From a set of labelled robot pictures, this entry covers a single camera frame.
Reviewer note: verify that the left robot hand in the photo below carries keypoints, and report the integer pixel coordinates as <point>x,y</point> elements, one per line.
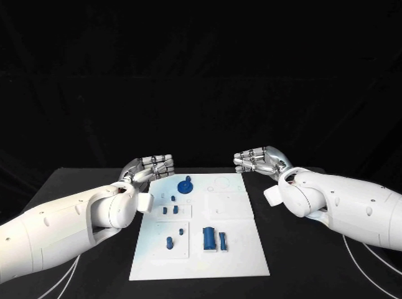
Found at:
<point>153,167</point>

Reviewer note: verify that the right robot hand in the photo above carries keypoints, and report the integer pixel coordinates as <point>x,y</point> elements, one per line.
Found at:
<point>268,161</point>

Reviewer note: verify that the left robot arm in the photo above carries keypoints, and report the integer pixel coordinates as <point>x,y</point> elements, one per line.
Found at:
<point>52,233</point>

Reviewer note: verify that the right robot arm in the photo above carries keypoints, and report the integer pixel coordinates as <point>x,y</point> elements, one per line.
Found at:
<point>356,205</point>

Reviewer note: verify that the white task board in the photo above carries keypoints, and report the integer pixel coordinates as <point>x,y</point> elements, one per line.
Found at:
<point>228,264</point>

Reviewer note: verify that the blue gear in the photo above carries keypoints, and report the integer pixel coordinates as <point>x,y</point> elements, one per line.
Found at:
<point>185,186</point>

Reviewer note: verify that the small blue plug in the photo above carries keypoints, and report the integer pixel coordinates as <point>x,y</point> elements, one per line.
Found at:
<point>165,210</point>

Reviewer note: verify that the large blue peg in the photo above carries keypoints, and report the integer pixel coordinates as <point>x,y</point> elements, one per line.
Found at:
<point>169,243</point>

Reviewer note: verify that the thick blue cylinder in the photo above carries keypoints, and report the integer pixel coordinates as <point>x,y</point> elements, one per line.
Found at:
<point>209,238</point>

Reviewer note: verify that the slim long blue cylinder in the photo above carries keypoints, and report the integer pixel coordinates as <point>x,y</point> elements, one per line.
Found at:
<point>224,241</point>

